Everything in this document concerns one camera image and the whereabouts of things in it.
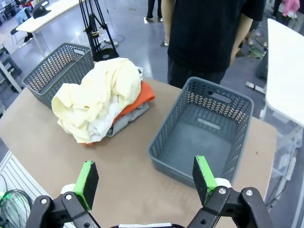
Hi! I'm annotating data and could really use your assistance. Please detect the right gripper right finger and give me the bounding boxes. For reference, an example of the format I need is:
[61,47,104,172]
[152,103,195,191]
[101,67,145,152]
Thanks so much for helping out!
[187,155,274,228]

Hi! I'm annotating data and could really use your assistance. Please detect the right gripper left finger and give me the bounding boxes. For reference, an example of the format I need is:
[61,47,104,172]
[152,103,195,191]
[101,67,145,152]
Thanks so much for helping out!
[25,161,100,228]

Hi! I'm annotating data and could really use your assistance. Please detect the white black-print T-shirt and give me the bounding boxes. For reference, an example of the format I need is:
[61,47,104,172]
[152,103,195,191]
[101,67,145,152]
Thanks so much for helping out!
[86,95,124,144]

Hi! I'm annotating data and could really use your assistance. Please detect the grey pants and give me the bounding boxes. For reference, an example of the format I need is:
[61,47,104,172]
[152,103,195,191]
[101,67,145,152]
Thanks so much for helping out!
[106,102,150,138]

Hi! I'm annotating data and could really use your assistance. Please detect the cream yellow shirt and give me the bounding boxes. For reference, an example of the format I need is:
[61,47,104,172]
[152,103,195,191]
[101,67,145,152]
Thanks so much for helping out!
[51,57,143,144]

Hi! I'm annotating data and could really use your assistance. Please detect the orange T-shirt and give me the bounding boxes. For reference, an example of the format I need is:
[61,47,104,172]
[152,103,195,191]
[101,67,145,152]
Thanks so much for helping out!
[80,81,156,146]

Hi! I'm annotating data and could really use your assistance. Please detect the person's left forearm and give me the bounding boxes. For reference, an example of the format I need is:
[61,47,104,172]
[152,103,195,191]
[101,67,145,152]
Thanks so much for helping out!
[229,12,254,67]

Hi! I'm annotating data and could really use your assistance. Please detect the grey plastic lattice basket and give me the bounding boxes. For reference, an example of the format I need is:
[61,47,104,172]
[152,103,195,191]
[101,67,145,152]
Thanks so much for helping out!
[22,42,95,109]
[147,76,255,190]

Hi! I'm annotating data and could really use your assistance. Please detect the white slotted mounting plate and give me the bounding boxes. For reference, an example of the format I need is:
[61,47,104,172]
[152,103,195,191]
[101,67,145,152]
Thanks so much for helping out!
[0,149,61,228]

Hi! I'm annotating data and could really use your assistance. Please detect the large white table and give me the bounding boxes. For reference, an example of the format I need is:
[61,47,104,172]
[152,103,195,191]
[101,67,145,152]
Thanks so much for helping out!
[260,18,304,228]

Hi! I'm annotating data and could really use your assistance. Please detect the crumpled green cloth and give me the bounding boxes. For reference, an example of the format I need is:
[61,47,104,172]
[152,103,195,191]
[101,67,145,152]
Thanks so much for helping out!
[247,46,265,59]

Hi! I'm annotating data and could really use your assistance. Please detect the person in black T-shirt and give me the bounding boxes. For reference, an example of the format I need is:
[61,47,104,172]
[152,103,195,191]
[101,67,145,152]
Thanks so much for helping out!
[161,0,266,89]

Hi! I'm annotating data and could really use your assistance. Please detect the black tripod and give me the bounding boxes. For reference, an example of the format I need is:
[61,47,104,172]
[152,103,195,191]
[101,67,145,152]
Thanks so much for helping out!
[78,0,119,62]

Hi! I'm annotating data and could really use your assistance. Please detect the white background table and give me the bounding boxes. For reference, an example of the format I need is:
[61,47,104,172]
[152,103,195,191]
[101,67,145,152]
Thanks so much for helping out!
[15,0,82,52]

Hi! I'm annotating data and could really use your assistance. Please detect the bystander's legs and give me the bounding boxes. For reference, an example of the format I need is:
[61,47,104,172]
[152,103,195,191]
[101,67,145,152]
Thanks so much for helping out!
[145,0,164,22]

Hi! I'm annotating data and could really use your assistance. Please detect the light blue cloth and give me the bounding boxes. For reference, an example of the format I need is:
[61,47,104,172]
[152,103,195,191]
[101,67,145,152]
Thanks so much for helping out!
[15,6,33,25]

